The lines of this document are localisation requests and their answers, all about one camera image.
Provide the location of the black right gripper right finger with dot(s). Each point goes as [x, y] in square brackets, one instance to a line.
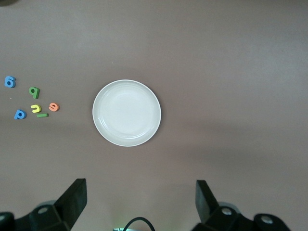
[209, 211]

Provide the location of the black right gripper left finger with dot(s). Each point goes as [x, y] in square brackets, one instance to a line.
[69, 204]

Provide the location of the green foam letter l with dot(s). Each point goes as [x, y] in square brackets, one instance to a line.
[42, 115]

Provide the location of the orange foam letter e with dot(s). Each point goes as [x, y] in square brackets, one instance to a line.
[54, 107]

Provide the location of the yellow foam letter u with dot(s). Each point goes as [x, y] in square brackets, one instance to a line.
[36, 109]

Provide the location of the green foam letter p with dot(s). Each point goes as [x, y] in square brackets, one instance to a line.
[35, 92]

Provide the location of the blue foam letter d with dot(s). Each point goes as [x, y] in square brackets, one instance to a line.
[20, 115]

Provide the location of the beige brown plate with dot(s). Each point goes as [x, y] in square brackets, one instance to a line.
[126, 113]

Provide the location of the blue foam letter g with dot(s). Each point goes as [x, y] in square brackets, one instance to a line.
[9, 82]

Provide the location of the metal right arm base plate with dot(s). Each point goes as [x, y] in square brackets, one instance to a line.
[120, 229]

